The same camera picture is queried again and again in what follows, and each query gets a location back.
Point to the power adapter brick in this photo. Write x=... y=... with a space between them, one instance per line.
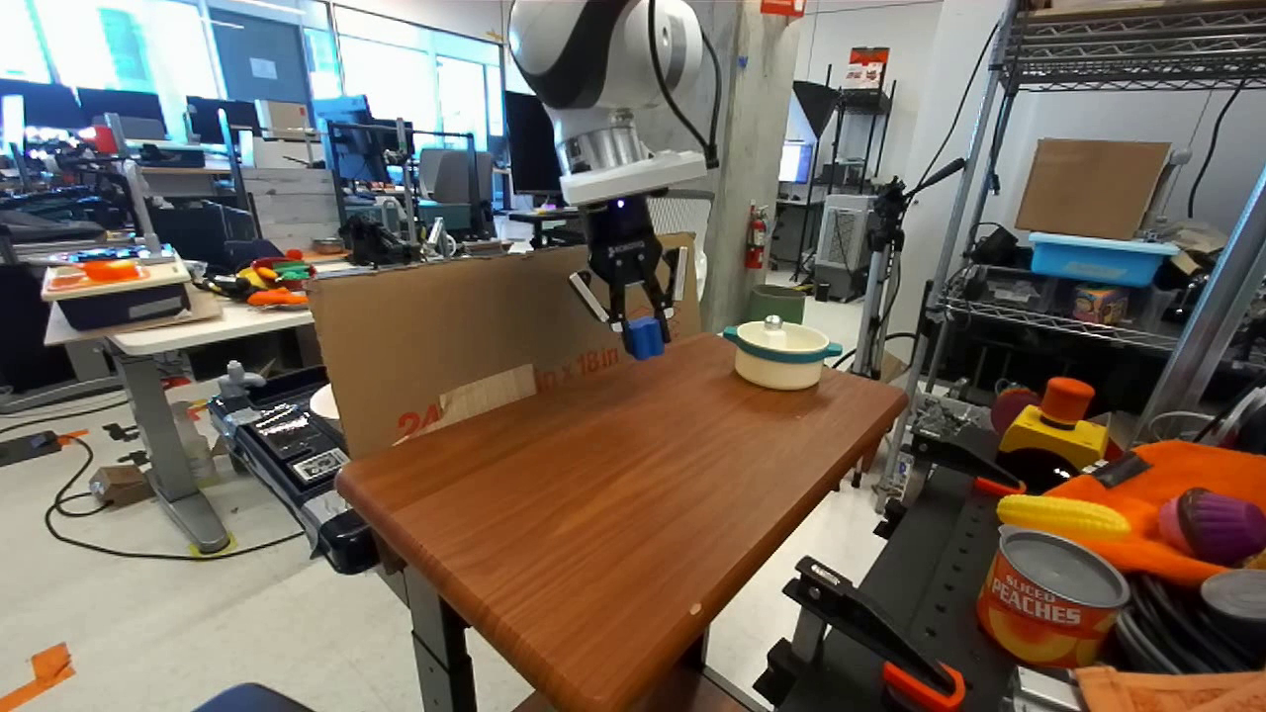
x=119 y=482

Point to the large cardboard panel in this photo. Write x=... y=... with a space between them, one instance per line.
x=462 y=339

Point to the purple toy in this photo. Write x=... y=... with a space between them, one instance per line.
x=1222 y=522

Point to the grey concrete column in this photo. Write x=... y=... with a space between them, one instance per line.
x=754 y=118

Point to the red fire extinguisher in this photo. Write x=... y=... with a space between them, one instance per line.
x=754 y=238

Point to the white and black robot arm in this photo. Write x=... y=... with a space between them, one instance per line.
x=607 y=82

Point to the blue plastic bin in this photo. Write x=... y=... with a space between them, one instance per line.
x=1099 y=260

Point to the orange peaches can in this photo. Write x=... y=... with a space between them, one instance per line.
x=1052 y=600

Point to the orange floor tape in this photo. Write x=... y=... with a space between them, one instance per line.
x=43 y=675

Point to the white pot with green rim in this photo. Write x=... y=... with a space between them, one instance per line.
x=783 y=352

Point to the yellow block with orange button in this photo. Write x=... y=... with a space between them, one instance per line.
x=1056 y=430

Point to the black monitor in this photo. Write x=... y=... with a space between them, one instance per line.
x=528 y=150

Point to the orange towel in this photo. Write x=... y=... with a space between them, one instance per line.
x=1170 y=691

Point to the blue cube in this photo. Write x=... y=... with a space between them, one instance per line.
x=644 y=339

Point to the orange cloth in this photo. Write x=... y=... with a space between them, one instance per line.
x=1189 y=477

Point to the yellow toy banana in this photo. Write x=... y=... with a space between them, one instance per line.
x=1074 y=517

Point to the aluminium frame beam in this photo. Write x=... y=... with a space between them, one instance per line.
x=1213 y=303

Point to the black desk leg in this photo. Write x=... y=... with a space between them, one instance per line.
x=442 y=645

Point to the brown cardboard sheet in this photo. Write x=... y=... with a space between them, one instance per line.
x=1094 y=187

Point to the black camera on stand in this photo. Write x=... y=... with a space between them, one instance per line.
x=888 y=212

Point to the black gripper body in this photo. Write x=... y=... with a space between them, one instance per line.
x=622 y=242

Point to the white bowl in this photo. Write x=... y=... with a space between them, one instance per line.
x=325 y=402

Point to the blue chair seat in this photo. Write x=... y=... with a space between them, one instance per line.
x=256 y=699

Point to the white and black box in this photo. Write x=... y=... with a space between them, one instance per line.
x=119 y=295

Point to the orange and green toys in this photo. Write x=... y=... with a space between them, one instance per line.
x=271 y=282

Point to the white adjustable table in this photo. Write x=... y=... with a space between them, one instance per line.
x=165 y=398

